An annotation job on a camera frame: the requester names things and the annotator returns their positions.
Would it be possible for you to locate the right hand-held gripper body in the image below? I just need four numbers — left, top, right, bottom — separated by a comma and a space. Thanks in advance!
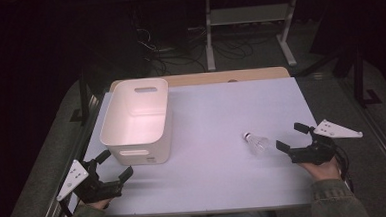
286, 117, 365, 168

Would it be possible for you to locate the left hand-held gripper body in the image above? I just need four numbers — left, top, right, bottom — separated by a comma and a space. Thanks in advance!
54, 156, 124, 207

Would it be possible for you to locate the white shuttlecock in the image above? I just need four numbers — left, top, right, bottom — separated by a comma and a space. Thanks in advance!
241, 130, 272, 157

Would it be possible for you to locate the white plastic storage bin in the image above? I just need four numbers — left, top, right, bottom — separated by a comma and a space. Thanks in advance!
96, 77, 176, 168

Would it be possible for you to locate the person's left hand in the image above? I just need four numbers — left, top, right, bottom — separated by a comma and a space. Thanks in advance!
81, 197, 114, 212

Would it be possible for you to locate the person's right hand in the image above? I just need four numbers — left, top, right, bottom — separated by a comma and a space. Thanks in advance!
298, 155, 343, 183

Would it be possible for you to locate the black metal stand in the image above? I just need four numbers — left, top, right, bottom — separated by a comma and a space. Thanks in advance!
66, 71, 94, 128
350, 43, 384, 110

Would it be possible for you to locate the white metal stand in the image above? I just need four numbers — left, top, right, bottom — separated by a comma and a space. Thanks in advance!
202, 0, 304, 72

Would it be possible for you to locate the aluminium frame rail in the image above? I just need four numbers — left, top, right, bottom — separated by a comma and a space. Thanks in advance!
338, 73, 386, 196
29, 92, 112, 217

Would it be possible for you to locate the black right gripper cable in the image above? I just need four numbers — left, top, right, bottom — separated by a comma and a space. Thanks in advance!
332, 143, 356, 194

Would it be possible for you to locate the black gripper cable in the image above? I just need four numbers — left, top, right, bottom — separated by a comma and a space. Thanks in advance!
332, 143, 356, 194
58, 197, 75, 217

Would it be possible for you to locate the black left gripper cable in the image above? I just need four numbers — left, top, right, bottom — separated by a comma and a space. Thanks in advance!
58, 197, 75, 217

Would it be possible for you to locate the tangle of floor cables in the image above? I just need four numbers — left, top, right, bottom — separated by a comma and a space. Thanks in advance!
133, 20, 270, 77

